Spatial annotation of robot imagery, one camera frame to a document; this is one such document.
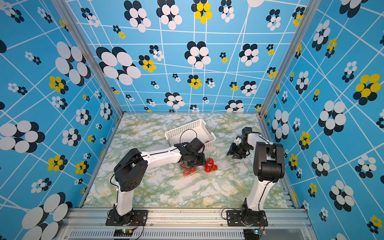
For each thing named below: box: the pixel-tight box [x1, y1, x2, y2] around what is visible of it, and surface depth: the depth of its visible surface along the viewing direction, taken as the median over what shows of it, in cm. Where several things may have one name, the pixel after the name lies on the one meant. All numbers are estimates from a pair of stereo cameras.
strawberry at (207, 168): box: [204, 165, 211, 173], surface depth 90 cm
